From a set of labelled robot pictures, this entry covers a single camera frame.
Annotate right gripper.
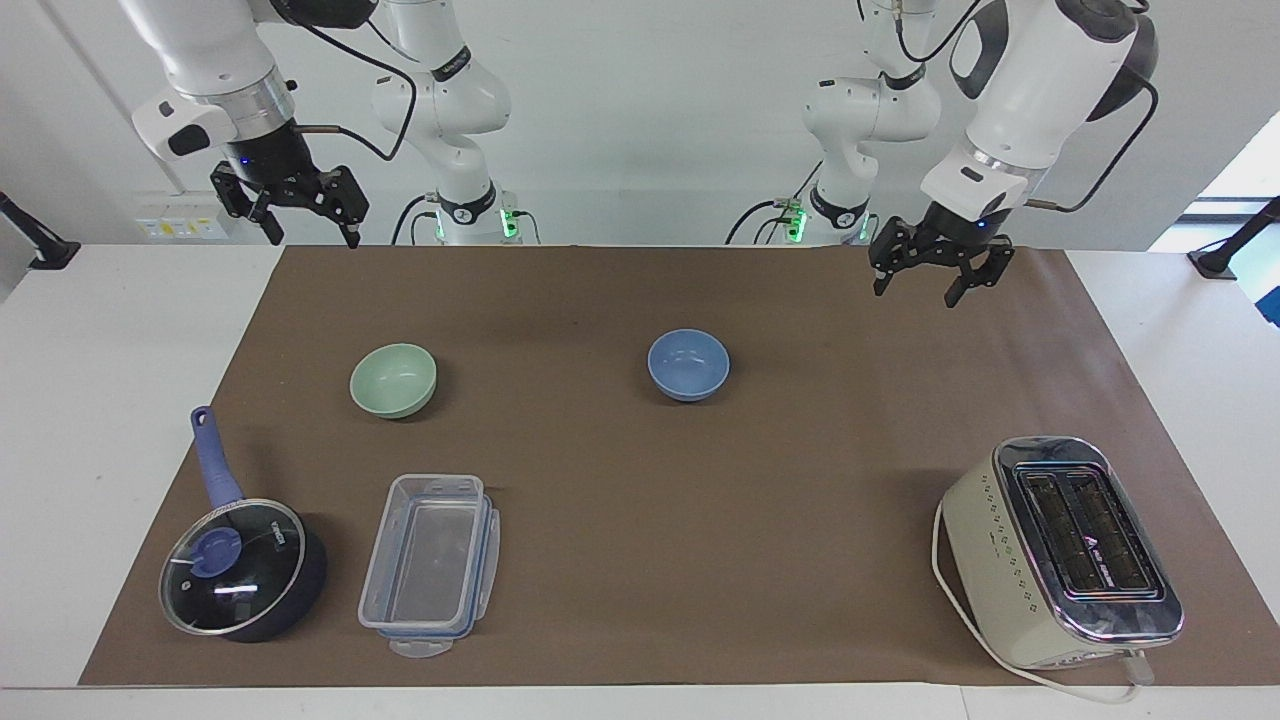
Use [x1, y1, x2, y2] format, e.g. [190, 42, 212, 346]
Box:
[209, 122, 371, 251]

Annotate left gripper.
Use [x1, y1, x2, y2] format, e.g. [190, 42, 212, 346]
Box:
[867, 200, 1017, 310]

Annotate green bowl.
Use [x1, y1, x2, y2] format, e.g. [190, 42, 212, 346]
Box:
[349, 343, 439, 420]

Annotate blue bowl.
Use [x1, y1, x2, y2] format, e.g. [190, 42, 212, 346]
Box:
[647, 328, 731, 403]

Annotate black stand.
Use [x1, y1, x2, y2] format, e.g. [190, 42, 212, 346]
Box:
[1187, 195, 1280, 281]
[0, 190, 82, 272]

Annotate dark blue saucepan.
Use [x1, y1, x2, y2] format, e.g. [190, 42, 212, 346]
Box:
[158, 405, 329, 644]

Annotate cream and chrome toaster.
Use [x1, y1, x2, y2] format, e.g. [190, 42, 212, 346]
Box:
[940, 435, 1187, 671]

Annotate glass lid with blue knob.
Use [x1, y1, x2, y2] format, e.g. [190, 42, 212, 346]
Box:
[158, 497, 307, 637]

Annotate clear plastic container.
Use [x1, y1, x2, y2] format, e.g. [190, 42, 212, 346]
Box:
[357, 473, 502, 659]

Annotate black cable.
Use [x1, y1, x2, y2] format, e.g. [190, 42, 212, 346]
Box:
[290, 18, 419, 163]
[725, 160, 825, 247]
[390, 194, 443, 247]
[1024, 75, 1161, 214]

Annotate white wall socket strip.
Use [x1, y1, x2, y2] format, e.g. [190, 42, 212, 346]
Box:
[135, 214, 232, 242]

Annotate white power cord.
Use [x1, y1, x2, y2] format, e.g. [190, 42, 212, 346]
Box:
[931, 498, 1157, 706]

